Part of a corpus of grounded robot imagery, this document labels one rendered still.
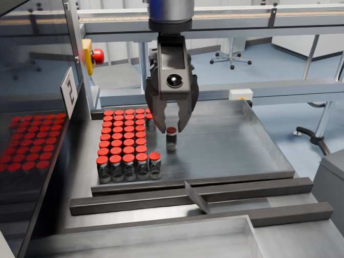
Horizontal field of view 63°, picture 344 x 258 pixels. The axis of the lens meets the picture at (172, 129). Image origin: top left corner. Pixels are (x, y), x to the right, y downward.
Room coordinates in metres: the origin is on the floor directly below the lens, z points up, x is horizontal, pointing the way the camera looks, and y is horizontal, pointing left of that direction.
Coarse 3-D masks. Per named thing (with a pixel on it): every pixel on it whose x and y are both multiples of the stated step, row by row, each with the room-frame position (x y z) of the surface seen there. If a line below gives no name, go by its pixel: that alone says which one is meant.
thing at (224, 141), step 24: (168, 120) 0.56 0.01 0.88; (192, 120) 0.56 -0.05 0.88; (216, 120) 0.56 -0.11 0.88; (240, 120) 0.56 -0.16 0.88; (192, 144) 0.47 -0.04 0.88; (216, 144) 0.47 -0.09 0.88; (240, 144) 0.47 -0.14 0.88; (264, 144) 0.46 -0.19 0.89; (168, 168) 0.39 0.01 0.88; (192, 168) 0.39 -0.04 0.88; (216, 168) 0.39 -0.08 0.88; (240, 168) 0.39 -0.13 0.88; (264, 168) 0.39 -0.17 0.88; (288, 168) 0.37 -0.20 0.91; (96, 192) 0.31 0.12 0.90; (120, 192) 0.32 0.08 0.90
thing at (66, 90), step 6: (72, 72) 0.48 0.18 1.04; (66, 78) 0.43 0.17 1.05; (72, 78) 0.47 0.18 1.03; (66, 84) 0.42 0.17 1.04; (72, 84) 0.46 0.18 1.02; (66, 90) 0.41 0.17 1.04; (72, 90) 0.45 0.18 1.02; (66, 96) 0.40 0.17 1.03; (72, 96) 0.44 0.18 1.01; (66, 102) 0.40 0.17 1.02; (72, 108) 0.42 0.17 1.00
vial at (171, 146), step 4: (176, 132) 0.45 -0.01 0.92; (168, 136) 0.45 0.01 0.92; (172, 136) 0.45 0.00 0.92; (176, 136) 0.45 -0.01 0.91; (168, 140) 0.45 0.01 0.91; (172, 140) 0.45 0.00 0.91; (176, 140) 0.45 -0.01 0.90; (168, 144) 0.45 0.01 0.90; (172, 144) 0.45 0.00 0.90; (176, 144) 0.45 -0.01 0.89; (168, 148) 0.45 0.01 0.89; (172, 148) 0.45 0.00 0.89; (176, 148) 0.45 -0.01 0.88
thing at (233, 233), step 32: (160, 224) 0.24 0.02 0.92; (192, 224) 0.25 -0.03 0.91; (224, 224) 0.25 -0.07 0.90; (32, 256) 0.22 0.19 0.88; (64, 256) 0.22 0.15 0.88; (96, 256) 0.22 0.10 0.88; (128, 256) 0.22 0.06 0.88; (160, 256) 0.22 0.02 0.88; (192, 256) 0.22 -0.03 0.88; (224, 256) 0.22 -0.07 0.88; (256, 256) 0.21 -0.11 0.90
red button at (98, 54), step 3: (96, 51) 0.68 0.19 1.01; (99, 51) 0.68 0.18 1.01; (102, 51) 0.69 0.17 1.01; (96, 54) 0.67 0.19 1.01; (99, 54) 0.67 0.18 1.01; (102, 54) 0.68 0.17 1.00; (93, 57) 0.68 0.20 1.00; (96, 57) 0.67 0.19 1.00; (99, 57) 0.67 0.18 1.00; (102, 57) 0.67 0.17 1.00; (96, 60) 0.67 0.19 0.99; (99, 60) 0.67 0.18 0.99; (102, 60) 0.67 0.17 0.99; (96, 63) 0.67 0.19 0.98; (99, 63) 0.67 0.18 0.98; (102, 63) 0.68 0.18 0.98
